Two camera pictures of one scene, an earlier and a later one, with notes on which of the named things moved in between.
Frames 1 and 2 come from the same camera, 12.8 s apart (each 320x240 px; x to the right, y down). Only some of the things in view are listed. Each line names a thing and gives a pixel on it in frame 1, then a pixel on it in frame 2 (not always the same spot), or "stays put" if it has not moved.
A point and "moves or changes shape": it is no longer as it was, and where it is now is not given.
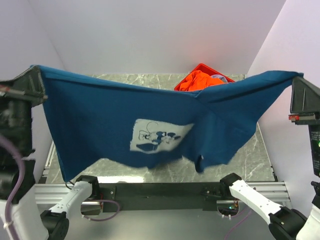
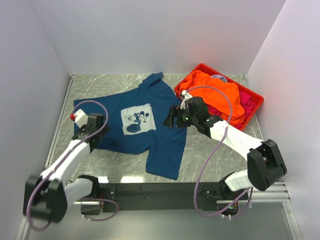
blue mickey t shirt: x=96 y=123 moves or changes shape
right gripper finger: x=305 y=96 → x=196 y=113
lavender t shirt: x=219 y=76 stays put
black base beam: x=160 y=196 stays put
